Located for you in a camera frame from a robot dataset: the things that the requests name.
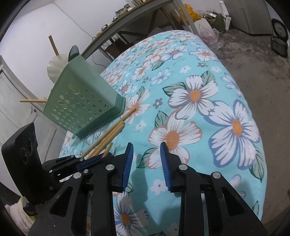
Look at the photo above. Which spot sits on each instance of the cardboard box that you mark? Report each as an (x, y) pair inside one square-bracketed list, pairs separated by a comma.
[(115, 46)]

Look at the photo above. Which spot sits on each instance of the white plastic rice paddle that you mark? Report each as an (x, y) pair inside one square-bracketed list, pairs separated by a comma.
[(55, 68)]

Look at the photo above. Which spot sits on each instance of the green plastic utensil holder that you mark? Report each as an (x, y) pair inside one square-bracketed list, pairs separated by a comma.
[(79, 102)]

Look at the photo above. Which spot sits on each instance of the grey metal desk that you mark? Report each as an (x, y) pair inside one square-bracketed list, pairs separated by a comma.
[(126, 15)]

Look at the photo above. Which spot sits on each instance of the white panelled door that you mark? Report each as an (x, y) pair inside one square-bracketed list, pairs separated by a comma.
[(13, 90)]

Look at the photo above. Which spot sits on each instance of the clear plastic bag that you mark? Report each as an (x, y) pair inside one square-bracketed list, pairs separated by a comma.
[(208, 34)]

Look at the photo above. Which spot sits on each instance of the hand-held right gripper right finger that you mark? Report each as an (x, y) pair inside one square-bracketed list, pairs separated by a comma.
[(165, 165)]

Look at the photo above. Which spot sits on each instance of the metal spoon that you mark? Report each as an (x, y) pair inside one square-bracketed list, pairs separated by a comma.
[(73, 53)]

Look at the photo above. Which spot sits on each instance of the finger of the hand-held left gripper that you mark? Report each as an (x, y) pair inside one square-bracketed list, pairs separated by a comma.
[(61, 163), (90, 162)]

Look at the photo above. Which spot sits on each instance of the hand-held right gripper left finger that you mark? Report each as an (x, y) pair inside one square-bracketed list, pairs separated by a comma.
[(128, 165)]

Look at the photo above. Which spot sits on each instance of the yellow plastic bag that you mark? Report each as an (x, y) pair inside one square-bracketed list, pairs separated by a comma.
[(189, 12)]

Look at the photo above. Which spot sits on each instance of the grey refrigerator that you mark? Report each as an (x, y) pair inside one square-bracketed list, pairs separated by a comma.
[(249, 15)]

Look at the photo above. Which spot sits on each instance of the black electric cooker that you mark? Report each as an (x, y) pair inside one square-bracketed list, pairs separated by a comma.
[(279, 45)]

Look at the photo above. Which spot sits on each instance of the blue floral quilt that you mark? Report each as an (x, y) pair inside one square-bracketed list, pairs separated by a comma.
[(192, 113)]

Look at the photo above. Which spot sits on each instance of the person's left forearm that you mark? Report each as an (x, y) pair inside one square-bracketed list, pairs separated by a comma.
[(15, 217)]

